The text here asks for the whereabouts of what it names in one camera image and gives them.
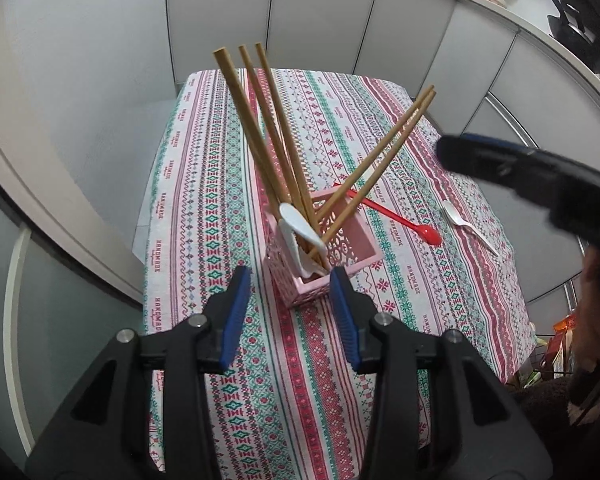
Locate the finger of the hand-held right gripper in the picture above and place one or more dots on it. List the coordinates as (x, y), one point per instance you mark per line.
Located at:
(480, 155)

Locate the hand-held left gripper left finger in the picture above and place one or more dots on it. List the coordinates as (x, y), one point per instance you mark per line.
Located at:
(232, 320)

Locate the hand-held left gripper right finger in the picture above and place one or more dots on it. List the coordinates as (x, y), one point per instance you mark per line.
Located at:
(342, 320)

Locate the pink perforated utensil holder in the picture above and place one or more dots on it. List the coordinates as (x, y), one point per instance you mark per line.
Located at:
(350, 250)

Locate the person's right hand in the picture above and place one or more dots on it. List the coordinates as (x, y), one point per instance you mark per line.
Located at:
(597, 310)

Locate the white plastic spoon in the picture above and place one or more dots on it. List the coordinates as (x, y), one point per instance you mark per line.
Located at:
(452, 212)

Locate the red plastic spoon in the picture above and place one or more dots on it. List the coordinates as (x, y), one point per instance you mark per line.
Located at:
(430, 235)

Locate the white kitchen countertop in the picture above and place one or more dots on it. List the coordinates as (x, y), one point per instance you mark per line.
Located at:
(530, 25)

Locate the orange snack bag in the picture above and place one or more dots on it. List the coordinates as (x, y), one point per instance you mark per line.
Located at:
(557, 350)

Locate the black wok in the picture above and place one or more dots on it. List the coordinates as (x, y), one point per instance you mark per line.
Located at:
(572, 22)

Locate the striped patterned tablecloth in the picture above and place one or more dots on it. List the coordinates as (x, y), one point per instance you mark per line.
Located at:
(205, 160)

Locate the grey kitchen cabinet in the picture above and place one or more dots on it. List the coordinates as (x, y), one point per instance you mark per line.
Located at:
(320, 10)

